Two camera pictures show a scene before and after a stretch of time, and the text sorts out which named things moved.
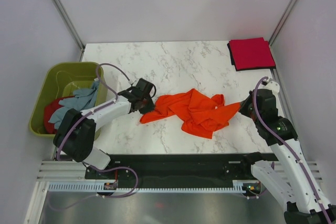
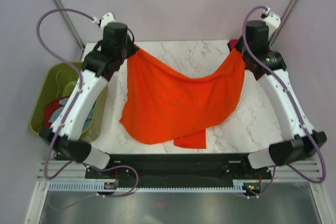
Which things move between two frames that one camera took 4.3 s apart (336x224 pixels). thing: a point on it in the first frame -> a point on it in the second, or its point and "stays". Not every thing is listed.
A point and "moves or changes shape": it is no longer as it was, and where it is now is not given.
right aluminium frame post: (290, 7) stays
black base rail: (175, 170) stays
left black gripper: (149, 108) -> (133, 49)
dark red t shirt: (49, 127) stays
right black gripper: (243, 106) -> (238, 45)
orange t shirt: (200, 114) moves or changes shape
